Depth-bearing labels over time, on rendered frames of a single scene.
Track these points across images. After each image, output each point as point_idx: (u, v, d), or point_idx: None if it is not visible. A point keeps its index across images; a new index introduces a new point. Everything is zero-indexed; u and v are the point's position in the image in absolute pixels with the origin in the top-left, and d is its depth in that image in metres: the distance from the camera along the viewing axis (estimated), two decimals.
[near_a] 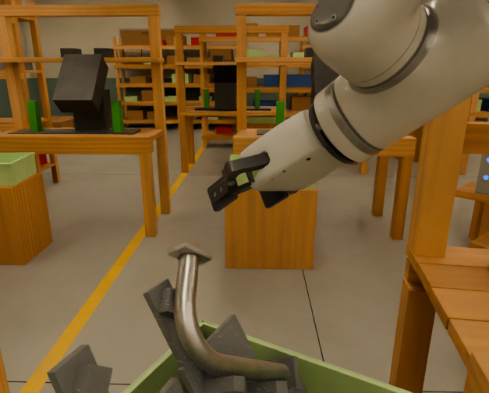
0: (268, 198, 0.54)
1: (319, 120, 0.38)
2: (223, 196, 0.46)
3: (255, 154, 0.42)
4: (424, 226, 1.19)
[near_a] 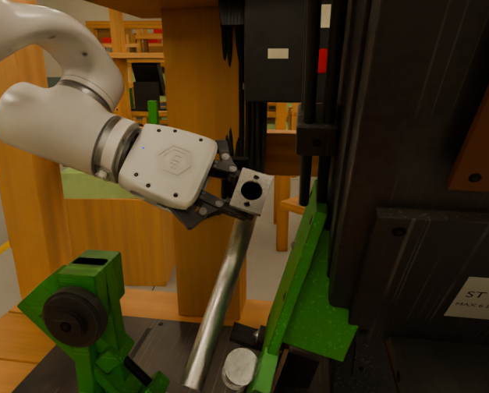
0: None
1: (139, 127, 0.53)
2: None
3: (198, 139, 0.52)
4: (20, 263, 0.91)
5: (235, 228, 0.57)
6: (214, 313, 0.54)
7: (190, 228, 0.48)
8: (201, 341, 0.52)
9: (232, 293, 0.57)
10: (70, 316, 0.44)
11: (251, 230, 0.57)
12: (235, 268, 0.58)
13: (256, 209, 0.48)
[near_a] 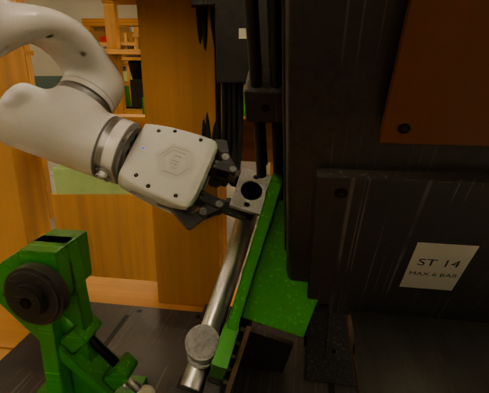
0: None
1: (139, 127, 0.53)
2: None
3: (198, 139, 0.52)
4: (1, 251, 0.90)
5: (235, 228, 0.57)
6: (214, 313, 0.54)
7: (190, 228, 0.48)
8: None
9: (233, 293, 0.57)
10: (30, 292, 0.44)
11: (251, 230, 0.57)
12: (235, 268, 0.58)
13: (256, 210, 0.48)
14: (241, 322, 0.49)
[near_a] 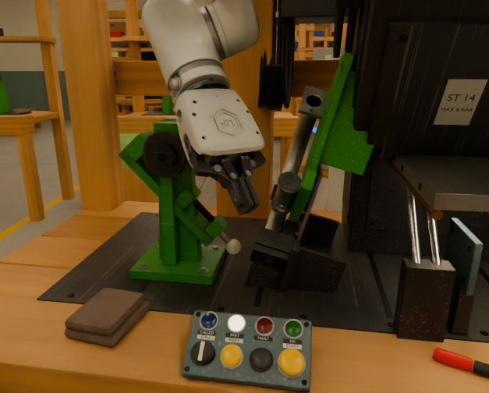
0: (243, 203, 0.51)
1: None
2: None
3: None
4: (83, 175, 1.08)
5: (295, 140, 0.73)
6: None
7: (197, 174, 0.49)
8: (273, 221, 0.69)
9: None
10: (166, 147, 0.62)
11: (306, 142, 0.73)
12: (293, 173, 0.74)
13: (319, 113, 0.64)
14: None
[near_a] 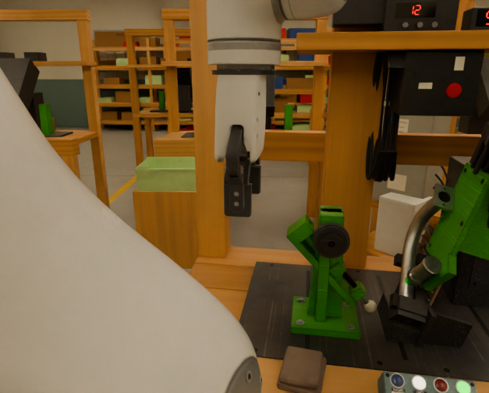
0: (252, 185, 0.55)
1: (236, 62, 0.42)
2: (243, 196, 0.45)
3: (228, 138, 0.44)
4: (203, 228, 1.26)
5: (417, 221, 0.91)
6: None
7: None
8: (407, 288, 0.87)
9: (416, 260, 0.91)
10: (336, 237, 0.80)
11: (427, 221, 0.91)
12: (416, 246, 0.92)
13: (450, 207, 0.82)
14: None
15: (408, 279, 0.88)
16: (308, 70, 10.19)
